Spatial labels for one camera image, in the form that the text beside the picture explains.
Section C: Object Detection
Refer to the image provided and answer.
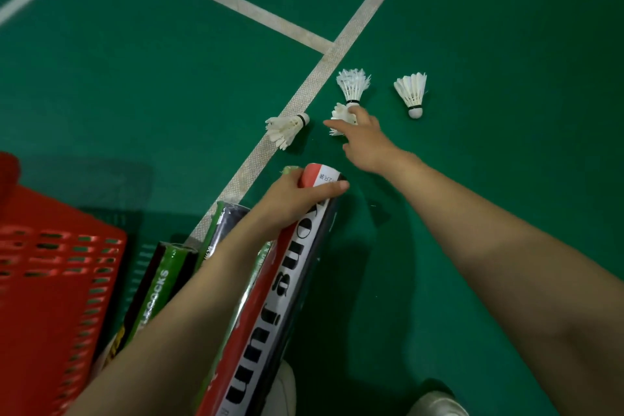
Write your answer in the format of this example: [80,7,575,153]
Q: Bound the person's left hand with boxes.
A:
[248,167,351,242]

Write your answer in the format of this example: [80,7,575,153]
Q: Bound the person's right hand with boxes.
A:
[323,106,416,176]

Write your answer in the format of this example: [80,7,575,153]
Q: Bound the white feather shuttlecock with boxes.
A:
[393,72,428,120]
[329,103,359,137]
[265,112,311,151]
[336,68,371,107]

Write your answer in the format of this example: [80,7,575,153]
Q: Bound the red white black shuttlecock tube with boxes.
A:
[195,162,350,416]

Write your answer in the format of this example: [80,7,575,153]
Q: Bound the person's left forearm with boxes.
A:
[66,213,289,416]

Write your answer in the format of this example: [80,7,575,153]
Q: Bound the person's right forearm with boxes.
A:
[385,150,624,416]

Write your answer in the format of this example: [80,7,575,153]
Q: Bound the black green shuttlecock tube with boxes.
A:
[101,242,199,369]
[194,201,250,276]

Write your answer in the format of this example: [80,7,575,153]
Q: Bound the person's white left shoe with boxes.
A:
[262,360,297,416]

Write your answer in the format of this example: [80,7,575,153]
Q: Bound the person's white shoe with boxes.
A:
[407,391,470,416]
[262,360,297,416]

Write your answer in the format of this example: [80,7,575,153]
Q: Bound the person's white right shoe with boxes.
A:
[407,391,470,416]

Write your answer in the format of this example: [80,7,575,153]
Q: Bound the red plastic basket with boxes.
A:
[0,152,129,416]

